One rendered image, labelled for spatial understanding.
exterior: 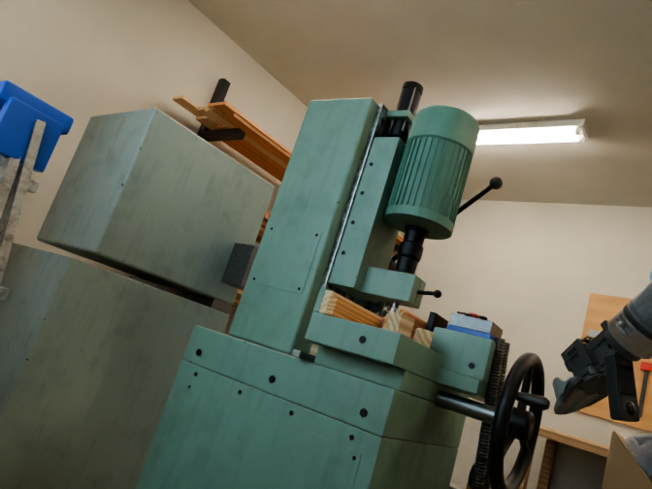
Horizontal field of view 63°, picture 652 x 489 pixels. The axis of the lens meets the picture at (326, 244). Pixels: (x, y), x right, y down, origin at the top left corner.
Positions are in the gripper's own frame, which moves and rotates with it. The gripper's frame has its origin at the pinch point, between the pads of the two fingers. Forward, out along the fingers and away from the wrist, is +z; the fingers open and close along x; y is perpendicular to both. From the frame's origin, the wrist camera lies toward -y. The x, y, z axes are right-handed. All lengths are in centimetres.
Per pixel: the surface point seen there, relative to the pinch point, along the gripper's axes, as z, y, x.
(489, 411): 7.4, 2.9, 11.4
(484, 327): -1.3, 18.1, 12.7
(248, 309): 33, 43, 55
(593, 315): 118, 205, -241
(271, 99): 91, 323, 27
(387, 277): 7.3, 37.5, 28.3
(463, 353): 4.2, 14.5, 15.9
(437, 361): 7.3, 13.5, 21.0
